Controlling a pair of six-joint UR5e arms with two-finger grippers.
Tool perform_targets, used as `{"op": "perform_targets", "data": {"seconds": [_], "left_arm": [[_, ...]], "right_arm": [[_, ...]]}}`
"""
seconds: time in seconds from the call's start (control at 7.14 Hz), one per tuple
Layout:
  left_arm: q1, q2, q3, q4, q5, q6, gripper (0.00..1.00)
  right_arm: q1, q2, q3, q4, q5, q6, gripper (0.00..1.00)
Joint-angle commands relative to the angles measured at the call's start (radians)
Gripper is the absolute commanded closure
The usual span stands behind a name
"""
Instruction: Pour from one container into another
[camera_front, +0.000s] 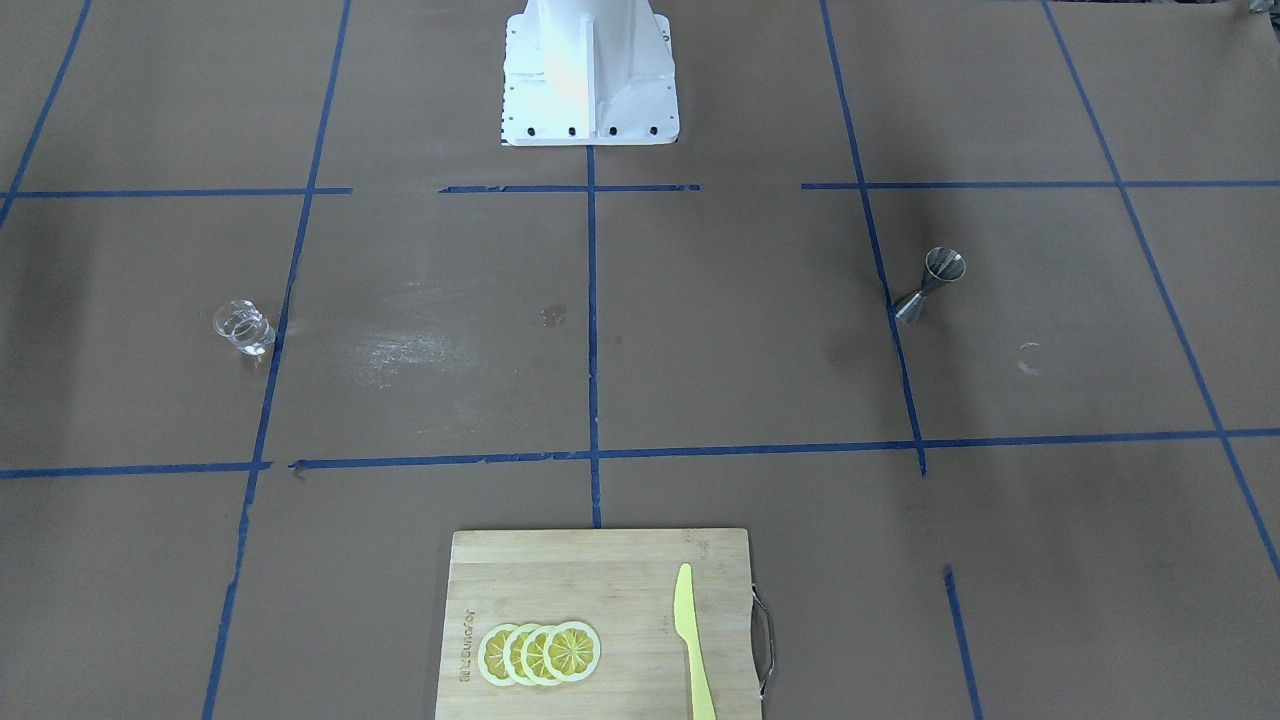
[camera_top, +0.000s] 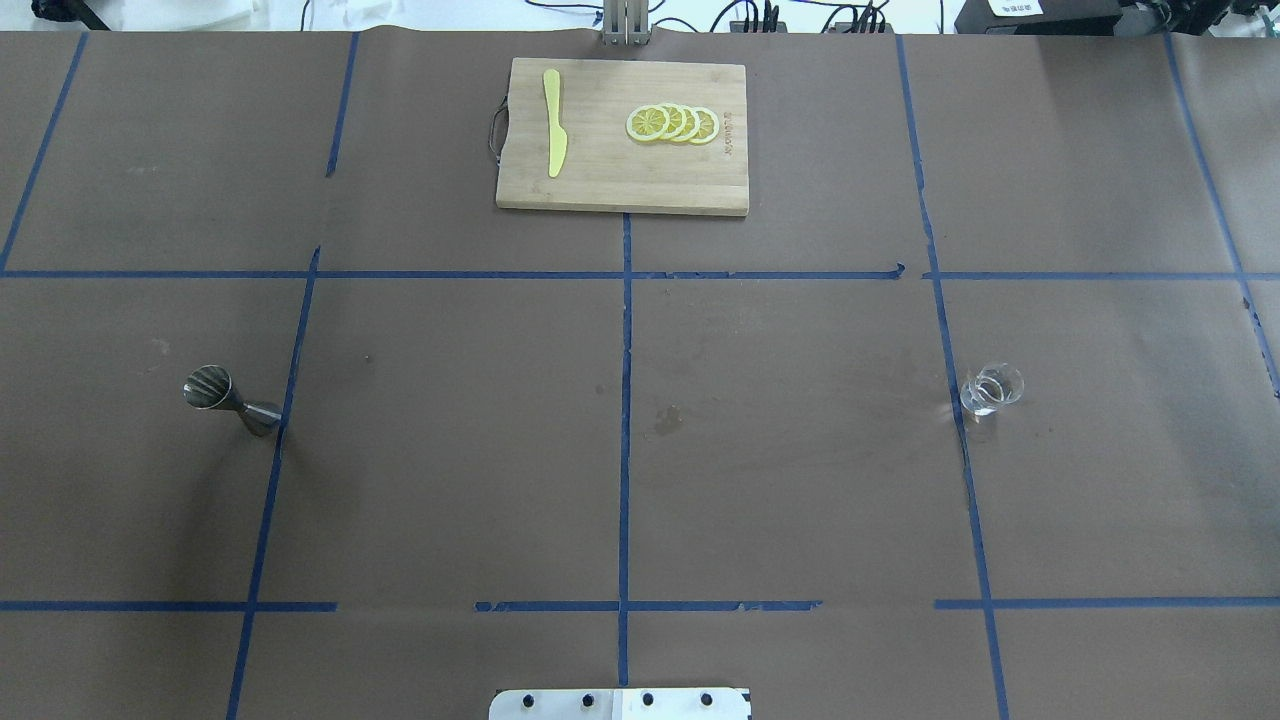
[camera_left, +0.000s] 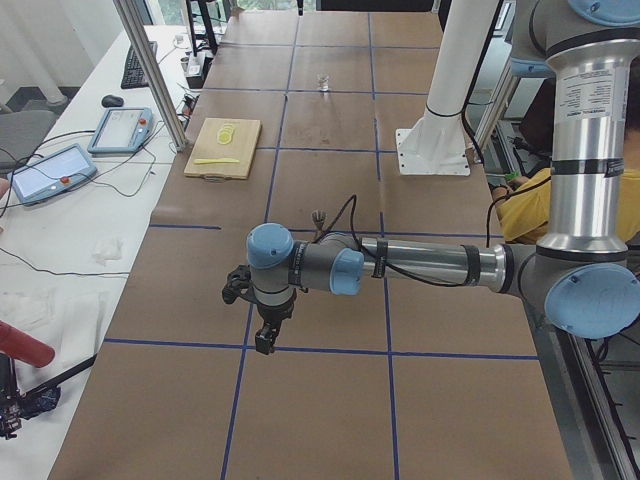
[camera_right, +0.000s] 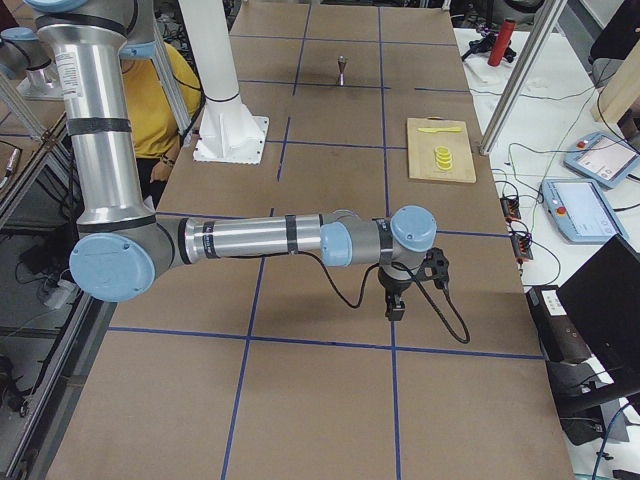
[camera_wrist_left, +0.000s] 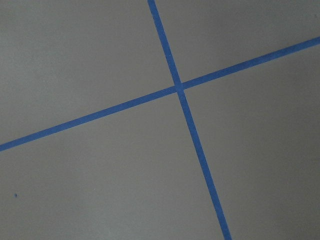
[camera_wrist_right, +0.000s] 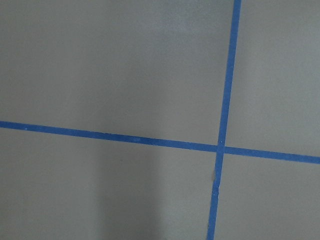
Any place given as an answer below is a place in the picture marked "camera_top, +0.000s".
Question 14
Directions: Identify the aluminium frame post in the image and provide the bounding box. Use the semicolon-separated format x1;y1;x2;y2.
600;0;652;47

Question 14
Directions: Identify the lemon slice rightmost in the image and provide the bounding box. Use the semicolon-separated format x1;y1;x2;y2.
687;108;721;146

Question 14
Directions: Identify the yellow plastic knife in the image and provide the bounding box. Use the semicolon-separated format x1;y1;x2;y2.
541;68;570;179

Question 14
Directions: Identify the steel double jigger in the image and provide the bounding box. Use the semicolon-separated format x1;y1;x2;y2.
182;364;283;437

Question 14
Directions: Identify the bamboo cutting board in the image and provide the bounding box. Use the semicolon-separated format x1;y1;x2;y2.
495;56;750;217

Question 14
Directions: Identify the brown paper table cover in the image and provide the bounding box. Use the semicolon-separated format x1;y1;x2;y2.
3;27;1277;719

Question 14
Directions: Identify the clear glass measuring cup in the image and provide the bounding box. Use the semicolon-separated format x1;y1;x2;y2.
959;363;1025;419

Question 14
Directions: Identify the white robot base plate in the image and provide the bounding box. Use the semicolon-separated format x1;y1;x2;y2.
488;685;753;719

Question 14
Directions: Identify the lemon slice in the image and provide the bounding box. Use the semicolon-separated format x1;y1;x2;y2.
672;106;701;143
660;102;690;141
625;104;671;143
687;108;721;146

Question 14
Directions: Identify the lemon slice leftmost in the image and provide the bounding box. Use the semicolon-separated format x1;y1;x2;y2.
625;104;671;143

